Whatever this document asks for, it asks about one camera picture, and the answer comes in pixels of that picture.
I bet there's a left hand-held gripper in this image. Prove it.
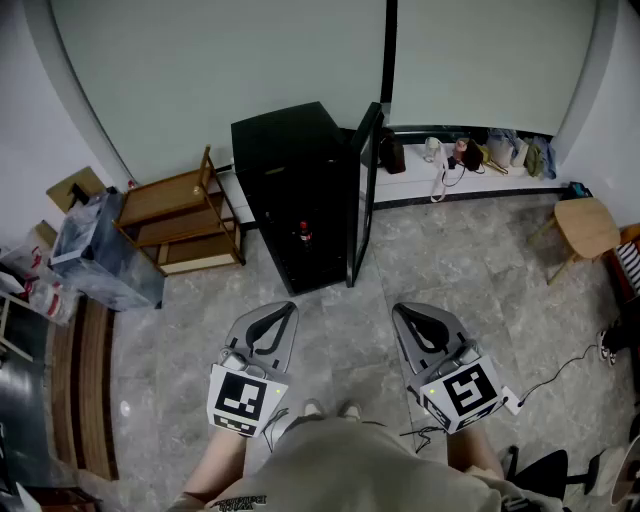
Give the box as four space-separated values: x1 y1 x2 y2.
206 299 300 439

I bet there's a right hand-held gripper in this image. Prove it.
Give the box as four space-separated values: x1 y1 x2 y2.
391 301 506 436

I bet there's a black mini fridge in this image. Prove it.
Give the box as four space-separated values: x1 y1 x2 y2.
230 101 385 296

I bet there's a person's right forearm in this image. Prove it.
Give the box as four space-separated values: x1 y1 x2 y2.
445 424 506 482

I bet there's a person's left forearm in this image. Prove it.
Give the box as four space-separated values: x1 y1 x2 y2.
182 425 250 507

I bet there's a white power strip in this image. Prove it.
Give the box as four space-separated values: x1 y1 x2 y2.
499 385 522 417

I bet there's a white window ledge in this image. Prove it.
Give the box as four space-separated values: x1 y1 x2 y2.
217 141 569 226

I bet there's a wooden shelf rack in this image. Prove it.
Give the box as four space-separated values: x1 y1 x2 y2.
112 144 247 278

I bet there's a brown bag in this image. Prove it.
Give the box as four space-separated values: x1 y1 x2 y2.
377 129 408 176

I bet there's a pink brown handbag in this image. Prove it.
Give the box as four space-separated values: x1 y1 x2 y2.
451 138 486 175

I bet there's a black white sneaker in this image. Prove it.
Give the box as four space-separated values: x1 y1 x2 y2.
596 327 621 367

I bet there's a black office chair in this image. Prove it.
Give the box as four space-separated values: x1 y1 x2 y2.
499 443 607 497

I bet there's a wooden stool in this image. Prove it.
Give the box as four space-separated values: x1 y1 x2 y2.
527 196 623 287

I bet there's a plastic wrapped box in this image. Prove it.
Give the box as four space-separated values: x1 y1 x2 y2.
49 188 166 312

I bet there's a white tote bag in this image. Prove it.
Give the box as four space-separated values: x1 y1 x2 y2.
485 128 517 170

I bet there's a green cloth bag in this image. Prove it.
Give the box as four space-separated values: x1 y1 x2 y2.
521 136 558 181

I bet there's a striped cushion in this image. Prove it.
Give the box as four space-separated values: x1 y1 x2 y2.
616 238 640 294

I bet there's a white red plastic bag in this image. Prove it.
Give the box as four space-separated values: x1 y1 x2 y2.
0 243 82 327

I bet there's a round pale table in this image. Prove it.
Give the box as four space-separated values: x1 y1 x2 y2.
608 433 640 507

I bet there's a cardboard sheet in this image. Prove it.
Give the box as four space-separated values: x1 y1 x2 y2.
45 166 109 216

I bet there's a dark cabinet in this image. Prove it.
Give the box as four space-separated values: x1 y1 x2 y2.
0 289 52 494

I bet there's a white roller blind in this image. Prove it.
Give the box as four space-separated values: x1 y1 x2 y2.
49 0 390 187
387 0 599 137

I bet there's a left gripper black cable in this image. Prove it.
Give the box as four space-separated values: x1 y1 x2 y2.
261 406 292 454

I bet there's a black power cable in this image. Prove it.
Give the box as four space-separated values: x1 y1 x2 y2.
518 343 602 407

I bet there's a white strap bag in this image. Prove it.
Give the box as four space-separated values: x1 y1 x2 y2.
423 136 450 204

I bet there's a black window post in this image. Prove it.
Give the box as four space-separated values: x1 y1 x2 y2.
379 0 399 107

